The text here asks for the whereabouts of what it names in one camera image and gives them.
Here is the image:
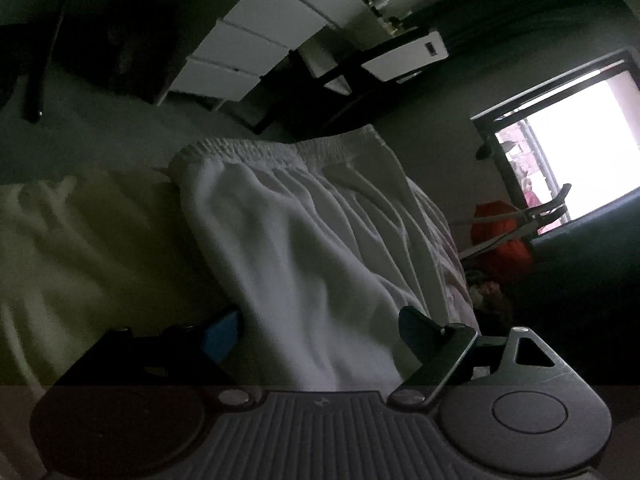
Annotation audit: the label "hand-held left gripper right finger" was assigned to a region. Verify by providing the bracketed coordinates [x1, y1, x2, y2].
[387, 305, 557, 408]

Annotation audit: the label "red bag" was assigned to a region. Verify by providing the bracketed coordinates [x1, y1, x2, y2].
[469, 200, 534, 286]

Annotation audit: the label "white dressing table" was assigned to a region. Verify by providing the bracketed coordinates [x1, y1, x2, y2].
[155, 0, 386, 108]

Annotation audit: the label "white pants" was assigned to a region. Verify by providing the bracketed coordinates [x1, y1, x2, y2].
[167, 124, 483, 393]

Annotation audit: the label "black cable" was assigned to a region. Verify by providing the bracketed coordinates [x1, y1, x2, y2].
[24, 0, 83, 123]

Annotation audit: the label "window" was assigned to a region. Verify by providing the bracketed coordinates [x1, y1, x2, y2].
[470, 49, 640, 233]

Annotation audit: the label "dark clothes pile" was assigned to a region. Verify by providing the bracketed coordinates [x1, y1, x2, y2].
[465, 269, 516, 331]

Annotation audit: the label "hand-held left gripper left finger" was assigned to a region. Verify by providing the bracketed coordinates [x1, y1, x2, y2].
[60, 310, 257, 408]

